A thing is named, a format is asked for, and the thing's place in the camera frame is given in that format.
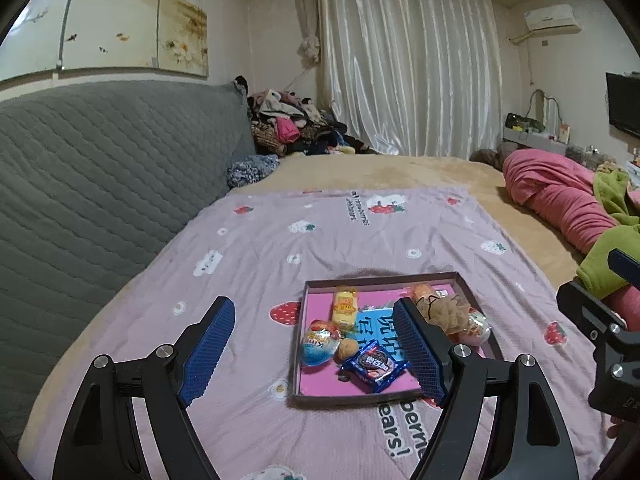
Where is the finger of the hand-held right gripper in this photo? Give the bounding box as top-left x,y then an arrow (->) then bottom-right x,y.
607,248 -> 640,288
556,280 -> 640,348

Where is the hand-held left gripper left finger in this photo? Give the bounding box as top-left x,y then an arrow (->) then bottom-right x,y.
51,295 -> 237,480

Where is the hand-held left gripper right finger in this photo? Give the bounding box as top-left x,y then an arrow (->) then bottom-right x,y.
391,296 -> 581,480

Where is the blue cookie packet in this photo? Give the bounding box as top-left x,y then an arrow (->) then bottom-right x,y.
340,339 -> 412,395

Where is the brown mesh bath sponge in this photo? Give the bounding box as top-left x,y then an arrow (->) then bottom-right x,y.
417,292 -> 473,335

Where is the red and white egg-shaped toy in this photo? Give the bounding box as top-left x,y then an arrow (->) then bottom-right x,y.
447,307 -> 493,347

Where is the orange cake packet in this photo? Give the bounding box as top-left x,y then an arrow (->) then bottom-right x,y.
407,284 -> 436,306

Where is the walnut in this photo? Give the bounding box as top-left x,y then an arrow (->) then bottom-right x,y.
334,337 -> 362,363

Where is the yellow cake packet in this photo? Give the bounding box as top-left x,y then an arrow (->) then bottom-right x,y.
331,285 -> 362,332

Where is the blue egg-shaped toy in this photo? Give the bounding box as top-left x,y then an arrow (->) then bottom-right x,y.
299,319 -> 343,367

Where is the shallow dark cardboard box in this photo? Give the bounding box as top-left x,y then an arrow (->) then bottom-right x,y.
286,271 -> 506,408

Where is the person's right hand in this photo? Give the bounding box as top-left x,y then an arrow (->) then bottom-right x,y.
606,412 -> 640,441

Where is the green fleece blanket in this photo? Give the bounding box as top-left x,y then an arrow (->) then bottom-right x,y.
576,170 -> 640,298

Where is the pink quilt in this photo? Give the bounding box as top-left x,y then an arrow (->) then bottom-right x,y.
501,148 -> 640,333

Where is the purple printed blanket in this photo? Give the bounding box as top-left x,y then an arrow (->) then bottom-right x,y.
17,186 -> 608,480

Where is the black television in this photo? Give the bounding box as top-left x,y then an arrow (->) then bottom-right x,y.
605,71 -> 640,140

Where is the oval vanity mirror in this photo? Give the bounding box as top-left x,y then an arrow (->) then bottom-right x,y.
525,88 -> 561,133

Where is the dark brown cloth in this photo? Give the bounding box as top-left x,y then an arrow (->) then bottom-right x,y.
470,148 -> 508,168

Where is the dark green bag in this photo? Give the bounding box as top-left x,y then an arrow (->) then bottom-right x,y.
504,112 -> 545,132

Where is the blue floral cloth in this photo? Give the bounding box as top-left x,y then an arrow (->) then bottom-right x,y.
227,154 -> 281,191

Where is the grey quilted headboard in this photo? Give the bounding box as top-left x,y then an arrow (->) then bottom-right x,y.
0,80 -> 258,431

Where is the pile of clothes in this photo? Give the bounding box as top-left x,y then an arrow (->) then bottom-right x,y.
247,87 -> 378,158

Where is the white air conditioner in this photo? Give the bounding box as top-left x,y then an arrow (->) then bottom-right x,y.
523,3 -> 581,32

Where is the white satin curtain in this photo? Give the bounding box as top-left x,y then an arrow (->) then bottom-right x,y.
294,0 -> 503,158

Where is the white hanging plush toy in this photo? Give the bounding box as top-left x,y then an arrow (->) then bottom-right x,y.
298,36 -> 322,64

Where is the floral wall painting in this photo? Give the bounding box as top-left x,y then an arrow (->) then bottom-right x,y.
0,0 -> 210,81

